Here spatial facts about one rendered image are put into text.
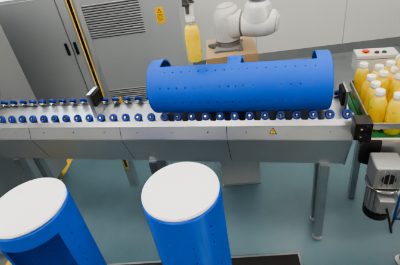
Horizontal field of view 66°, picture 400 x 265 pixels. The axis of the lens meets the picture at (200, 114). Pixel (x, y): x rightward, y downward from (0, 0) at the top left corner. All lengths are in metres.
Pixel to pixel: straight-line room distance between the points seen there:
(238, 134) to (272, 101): 0.26
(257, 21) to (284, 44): 2.61
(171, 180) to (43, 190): 0.49
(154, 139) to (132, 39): 1.52
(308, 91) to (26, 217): 1.21
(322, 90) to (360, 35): 3.32
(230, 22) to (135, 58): 1.43
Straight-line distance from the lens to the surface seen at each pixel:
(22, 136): 2.17
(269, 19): 1.86
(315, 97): 1.47
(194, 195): 1.08
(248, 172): 2.46
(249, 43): 2.07
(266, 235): 2.24
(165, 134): 1.68
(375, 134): 1.60
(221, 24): 1.92
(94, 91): 1.87
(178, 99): 1.52
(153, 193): 1.12
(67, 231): 1.30
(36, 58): 3.47
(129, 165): 2.58
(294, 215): 2.35
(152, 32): 2.99
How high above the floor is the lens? 1.81
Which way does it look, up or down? 32 degrees down
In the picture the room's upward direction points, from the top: 9 degrees counter-clockwise
